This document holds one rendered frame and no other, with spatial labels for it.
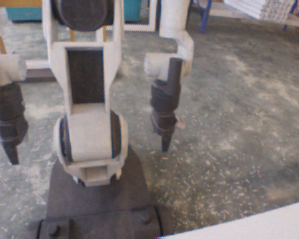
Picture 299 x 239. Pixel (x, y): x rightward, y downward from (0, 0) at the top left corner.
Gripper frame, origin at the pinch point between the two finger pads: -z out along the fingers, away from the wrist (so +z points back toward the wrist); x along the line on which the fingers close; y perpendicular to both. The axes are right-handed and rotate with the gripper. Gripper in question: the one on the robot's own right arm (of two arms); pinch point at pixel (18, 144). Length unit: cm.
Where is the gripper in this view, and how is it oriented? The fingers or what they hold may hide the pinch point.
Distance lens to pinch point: 70.8
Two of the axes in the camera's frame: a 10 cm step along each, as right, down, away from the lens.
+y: 9.7, -0.6, 2.3
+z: 0.7, -8.7, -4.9
